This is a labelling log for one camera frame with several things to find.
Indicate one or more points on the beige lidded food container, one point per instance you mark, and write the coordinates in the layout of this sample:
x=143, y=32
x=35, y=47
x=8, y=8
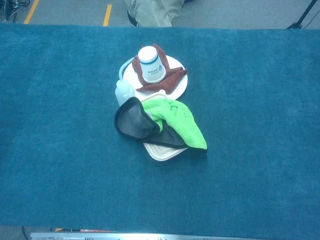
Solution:
x=162, y=153

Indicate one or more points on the brown cloth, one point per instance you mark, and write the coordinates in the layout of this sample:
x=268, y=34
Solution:
x=160, y=86

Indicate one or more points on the translucent squeeze bottle bent spout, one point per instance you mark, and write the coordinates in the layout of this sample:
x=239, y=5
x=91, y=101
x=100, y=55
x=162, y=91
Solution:
x=122, y=93

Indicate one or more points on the white paper cup blue band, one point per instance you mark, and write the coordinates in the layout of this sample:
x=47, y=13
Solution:
x=151, y=67

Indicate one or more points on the white round plate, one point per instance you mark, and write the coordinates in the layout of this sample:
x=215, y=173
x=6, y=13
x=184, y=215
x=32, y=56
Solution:
x=130, y=80

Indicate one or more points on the person in khaki trousers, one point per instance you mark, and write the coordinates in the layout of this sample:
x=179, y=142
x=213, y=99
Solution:
x=150, y=12

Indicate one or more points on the blue carpet table cover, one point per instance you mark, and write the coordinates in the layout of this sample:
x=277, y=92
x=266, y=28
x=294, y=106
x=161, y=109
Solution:
x=50, y=125

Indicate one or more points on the yellow floor tape strip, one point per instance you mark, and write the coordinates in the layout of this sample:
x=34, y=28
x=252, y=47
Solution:
x=31, y=12

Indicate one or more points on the black tripod stand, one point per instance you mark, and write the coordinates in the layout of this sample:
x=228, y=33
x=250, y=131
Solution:
x=303, y=15

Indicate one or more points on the aluminium rail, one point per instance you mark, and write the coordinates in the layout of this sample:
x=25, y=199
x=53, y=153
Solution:
x=125, y=236

